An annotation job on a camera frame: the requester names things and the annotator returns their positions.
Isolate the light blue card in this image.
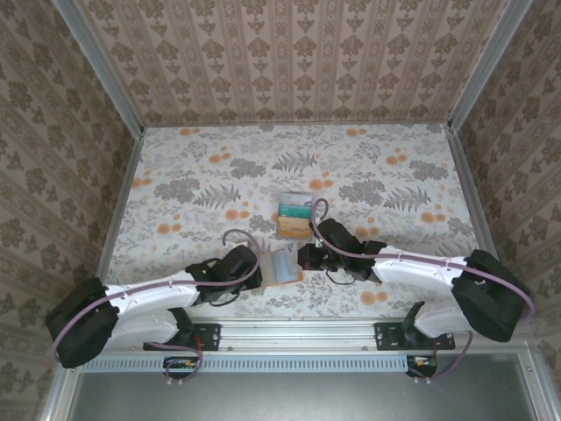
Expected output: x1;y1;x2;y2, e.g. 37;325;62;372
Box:
268;251;298;282

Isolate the clear orange-edged card holder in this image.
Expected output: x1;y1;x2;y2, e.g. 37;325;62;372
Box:
261;246;305;289

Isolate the gold card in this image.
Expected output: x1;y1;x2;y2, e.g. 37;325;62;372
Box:
277;216;313;241

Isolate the teal card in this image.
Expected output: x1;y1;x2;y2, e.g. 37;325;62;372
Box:
279;201;314;219

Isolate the black connector board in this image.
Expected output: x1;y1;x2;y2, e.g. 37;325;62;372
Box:
163;356;203;381

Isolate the grey metal sheet panel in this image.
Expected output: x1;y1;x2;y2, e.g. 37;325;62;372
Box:
65;353;541;421

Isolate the thin black right gripper cable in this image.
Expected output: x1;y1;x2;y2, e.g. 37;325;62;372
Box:
325;271;357;287

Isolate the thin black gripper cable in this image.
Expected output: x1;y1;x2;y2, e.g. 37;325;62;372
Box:
207;289;240;309
325;271;357;287

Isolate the thin black left gripper cable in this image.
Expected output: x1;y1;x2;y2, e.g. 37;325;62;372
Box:
207;289;240;309

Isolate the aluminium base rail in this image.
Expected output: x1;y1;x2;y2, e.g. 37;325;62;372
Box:
67;318;544;353

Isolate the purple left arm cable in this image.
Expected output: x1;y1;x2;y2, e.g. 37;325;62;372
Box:
51;228;264;389

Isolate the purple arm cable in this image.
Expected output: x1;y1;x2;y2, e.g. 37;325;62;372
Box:
51;228;264;389
309;197;536;387

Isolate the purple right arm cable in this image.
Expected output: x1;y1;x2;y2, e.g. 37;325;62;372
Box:
309;197;536;387

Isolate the grey slotted cable duct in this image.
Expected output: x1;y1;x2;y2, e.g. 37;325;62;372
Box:
81;353;411;374

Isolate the aluminium table edge rail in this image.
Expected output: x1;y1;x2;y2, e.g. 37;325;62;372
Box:
446;125;519;319
94;129;146;324

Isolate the aluminium frame post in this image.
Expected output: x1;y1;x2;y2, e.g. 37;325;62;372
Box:
52;0;146;138
446;0;534;132

